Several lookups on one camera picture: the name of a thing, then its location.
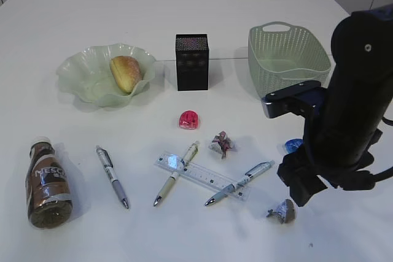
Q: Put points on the colourful paper piece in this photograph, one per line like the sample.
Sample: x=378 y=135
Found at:
x=221 y=144

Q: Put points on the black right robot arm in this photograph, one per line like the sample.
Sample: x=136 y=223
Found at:
x=361 y=46

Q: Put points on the green woven plastic basket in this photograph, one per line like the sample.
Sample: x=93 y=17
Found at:
x=281 y=55

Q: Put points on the grey paper piece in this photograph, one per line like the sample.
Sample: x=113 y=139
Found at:
x=284 y=212

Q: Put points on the clear plastic ruler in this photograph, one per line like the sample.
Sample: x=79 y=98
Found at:
x=193 y=172

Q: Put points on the black mesh pen holder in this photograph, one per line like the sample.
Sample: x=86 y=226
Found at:
x=192 y=62

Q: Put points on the blue grip ballpoint pen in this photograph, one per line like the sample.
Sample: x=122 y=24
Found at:
x=234 y=187

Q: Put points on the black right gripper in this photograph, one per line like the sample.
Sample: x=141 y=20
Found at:
x=335 y=146

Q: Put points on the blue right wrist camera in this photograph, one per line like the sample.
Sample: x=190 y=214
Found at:
x=302 y=99

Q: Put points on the cream grip ballpoint pen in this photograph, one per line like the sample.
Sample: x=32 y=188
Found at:
x=188 y=156

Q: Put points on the brown Nescafe coffee bottle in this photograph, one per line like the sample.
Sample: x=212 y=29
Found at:
x=48 y=197

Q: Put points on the sugared bread roll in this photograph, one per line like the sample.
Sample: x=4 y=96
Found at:
x=126 y=72

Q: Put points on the green wavy glass plate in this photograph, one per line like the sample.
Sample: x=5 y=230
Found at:
x=87 y=74

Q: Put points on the grey grip ballpoint pen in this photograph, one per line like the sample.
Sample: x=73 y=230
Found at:
x=112 y=176

